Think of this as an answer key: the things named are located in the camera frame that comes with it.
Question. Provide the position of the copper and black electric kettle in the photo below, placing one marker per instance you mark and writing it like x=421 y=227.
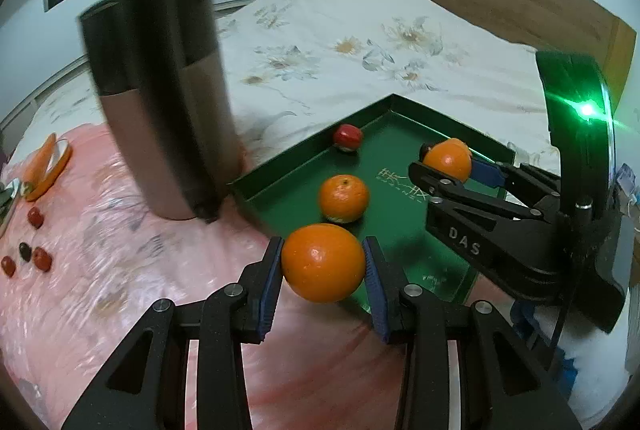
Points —
x=160 y=110

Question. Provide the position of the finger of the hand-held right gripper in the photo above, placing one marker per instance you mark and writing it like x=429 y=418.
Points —
x=485 y=172
x=450 y=192

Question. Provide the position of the orange rimmed plate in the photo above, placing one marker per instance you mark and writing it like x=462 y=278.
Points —
x=55 y=175

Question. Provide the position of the dark purple plum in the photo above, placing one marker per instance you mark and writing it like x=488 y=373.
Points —
x=24 y=251

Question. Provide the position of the red plum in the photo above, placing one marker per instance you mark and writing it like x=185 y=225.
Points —
x=7 y=265
x=34 y=216
x=347 y=137
x=41 y=258

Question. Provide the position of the orange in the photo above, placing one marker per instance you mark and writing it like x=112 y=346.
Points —
x=450 y=159
x=344 y=198
x=322 y=262

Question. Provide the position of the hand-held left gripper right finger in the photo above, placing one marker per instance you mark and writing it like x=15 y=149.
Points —
x=376 y=285

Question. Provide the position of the carrot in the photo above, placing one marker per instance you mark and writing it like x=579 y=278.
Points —
x=40 y=158

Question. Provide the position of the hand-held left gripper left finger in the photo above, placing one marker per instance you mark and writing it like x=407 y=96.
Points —
x=267 y=290

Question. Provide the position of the white plate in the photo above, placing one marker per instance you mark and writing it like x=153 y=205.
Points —
x=12 y=215

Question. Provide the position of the floral bedspread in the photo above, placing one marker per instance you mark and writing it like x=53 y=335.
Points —
x=350 y=35

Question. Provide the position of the pink plastic sheet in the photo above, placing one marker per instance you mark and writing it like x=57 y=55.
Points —
x=100 y=300

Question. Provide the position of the green tray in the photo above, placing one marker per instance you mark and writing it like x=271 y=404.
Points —
x=300 y=175

